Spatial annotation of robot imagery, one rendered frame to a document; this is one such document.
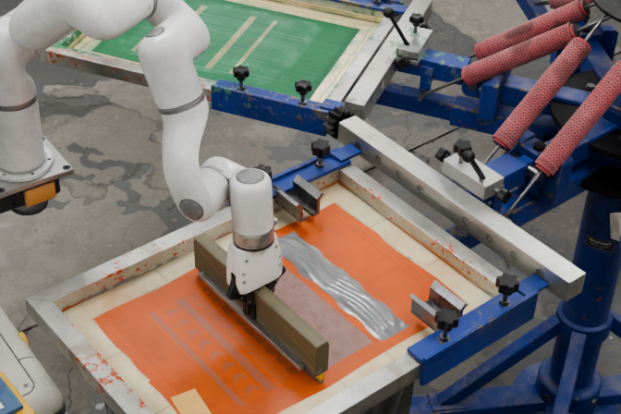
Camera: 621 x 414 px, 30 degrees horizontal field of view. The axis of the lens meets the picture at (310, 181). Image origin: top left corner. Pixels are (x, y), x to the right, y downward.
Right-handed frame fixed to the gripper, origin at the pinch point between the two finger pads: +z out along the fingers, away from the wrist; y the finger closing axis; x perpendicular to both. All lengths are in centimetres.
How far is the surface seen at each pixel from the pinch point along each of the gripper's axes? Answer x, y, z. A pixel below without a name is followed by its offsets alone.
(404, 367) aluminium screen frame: 27.6, -12.1, 4.0
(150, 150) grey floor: -185, -84, 87
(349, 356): 16.6, -8.6, 6.9
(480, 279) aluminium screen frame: 18.2, -41.6, 4.7
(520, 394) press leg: -14, -99, 95
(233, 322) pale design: -3.9, 3.2, 5.3
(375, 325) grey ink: 14.0, -17.4, 6.0
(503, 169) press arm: 1, -65, -3
